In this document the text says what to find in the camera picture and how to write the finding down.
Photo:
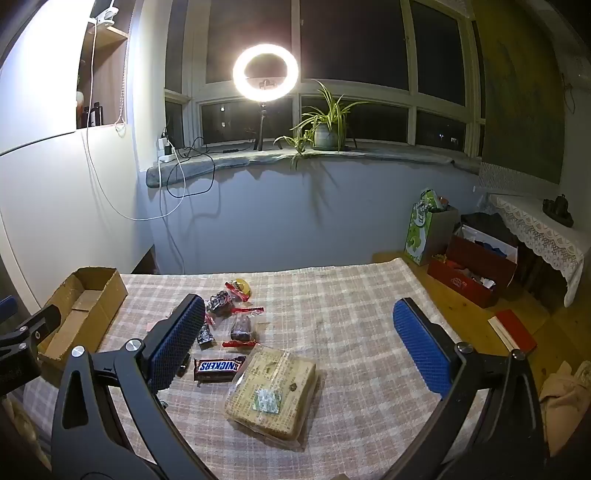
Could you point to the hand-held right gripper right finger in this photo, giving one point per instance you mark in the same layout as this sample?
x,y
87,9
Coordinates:
x,y
422,348

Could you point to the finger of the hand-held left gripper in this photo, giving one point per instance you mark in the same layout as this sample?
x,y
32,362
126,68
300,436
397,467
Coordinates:
x,y
5,308
39,319

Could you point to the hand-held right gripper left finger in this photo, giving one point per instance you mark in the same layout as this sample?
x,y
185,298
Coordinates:
x,y
178,344

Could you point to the small black candy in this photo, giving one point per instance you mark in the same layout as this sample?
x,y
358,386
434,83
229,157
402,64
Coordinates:
x,y
205,336

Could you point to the brown chocolate bar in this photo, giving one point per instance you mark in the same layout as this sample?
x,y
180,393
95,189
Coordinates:
x,y
217,367

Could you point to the silver black candy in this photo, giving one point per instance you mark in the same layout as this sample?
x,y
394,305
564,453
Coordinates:
x,y
219,302

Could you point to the brown cardboard box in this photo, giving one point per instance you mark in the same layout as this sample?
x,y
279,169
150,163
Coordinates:
x,y
94,295

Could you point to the brown candy red twist wrapper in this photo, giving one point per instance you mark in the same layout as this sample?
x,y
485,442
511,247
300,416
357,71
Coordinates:
x,y
242,326

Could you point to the red yellow candy wrapper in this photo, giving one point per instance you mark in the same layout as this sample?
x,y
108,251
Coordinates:
x,y
239,288

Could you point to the clear packet of crackers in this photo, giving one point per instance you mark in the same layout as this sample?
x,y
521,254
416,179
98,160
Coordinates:
x,y
272,392

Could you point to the red cardboard box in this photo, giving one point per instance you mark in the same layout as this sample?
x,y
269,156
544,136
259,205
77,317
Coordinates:
x,y
457,281

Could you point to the plaid blanket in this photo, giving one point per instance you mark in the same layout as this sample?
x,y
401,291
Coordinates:
x,y
346,323

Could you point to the flat red box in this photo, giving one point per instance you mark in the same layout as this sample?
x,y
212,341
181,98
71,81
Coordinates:
x,y
515,330

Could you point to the dark red storage box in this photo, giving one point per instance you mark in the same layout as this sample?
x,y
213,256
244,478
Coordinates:
x,y
485,261

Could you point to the green gift bag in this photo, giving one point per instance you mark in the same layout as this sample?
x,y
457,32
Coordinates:
x,y
425,230

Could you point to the white wardrobe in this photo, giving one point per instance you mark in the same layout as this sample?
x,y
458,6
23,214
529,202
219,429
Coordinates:
x,y
46,184

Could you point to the beige fleece clothing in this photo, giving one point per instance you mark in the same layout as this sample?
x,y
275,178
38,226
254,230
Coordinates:
x,y
565,397

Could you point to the white lace cloth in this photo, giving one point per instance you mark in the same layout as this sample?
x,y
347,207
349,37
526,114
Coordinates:
x,y
540,226

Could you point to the white power strip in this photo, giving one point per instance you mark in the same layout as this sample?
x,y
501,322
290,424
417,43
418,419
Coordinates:
x,y
167,158

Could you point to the dark figurine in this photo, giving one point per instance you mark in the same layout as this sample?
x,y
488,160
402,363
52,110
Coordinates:
x,y
558,211

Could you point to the white charger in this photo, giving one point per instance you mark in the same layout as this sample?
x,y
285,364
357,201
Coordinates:
x,y
165,145

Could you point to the dark bottles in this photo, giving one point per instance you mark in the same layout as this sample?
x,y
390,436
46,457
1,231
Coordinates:
x,y
95,114

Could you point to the black tripod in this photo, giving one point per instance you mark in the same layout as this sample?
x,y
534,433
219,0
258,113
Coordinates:
x,y
262,129

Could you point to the potted spider plant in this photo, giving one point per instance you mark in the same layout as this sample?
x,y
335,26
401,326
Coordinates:
x,y
325,136

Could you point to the wooden shelf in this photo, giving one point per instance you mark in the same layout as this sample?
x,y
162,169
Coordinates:
x,y
111,83

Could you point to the window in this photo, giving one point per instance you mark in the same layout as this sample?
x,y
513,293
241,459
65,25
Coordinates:
x,y
360,41

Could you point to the white clip lamp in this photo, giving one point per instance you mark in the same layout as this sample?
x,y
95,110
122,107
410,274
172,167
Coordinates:
x,y
108,11

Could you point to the dark green wall hanging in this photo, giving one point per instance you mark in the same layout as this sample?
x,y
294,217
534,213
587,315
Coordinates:
x,y
521,92

